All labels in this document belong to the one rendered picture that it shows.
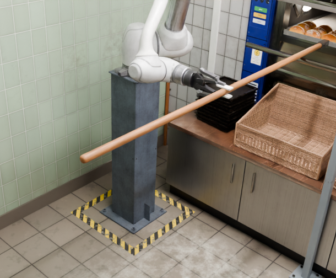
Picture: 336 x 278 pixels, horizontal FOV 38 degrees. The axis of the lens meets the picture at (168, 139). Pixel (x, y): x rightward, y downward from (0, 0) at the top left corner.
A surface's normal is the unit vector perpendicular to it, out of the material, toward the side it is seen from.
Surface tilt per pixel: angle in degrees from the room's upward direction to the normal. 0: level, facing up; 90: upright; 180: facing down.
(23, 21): 90
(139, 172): 90
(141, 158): 90
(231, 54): 90
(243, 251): 0
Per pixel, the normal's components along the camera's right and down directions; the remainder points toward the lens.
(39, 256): 0.05, -0.87
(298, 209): -0.66, 0.34
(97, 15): 0.75, 0.36
